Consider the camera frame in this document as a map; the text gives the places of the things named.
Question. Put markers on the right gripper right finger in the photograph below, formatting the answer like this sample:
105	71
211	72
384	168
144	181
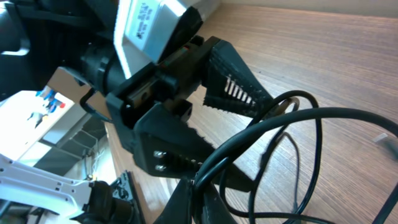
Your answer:
214	210

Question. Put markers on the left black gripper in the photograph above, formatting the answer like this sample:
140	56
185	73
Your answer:
150	110

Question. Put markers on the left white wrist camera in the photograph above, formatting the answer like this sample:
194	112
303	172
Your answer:
144	28

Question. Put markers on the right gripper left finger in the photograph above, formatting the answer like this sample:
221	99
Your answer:
178	209

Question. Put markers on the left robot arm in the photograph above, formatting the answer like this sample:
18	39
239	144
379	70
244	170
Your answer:
38	37

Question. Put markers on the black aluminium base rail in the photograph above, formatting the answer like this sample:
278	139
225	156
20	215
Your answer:
124	189

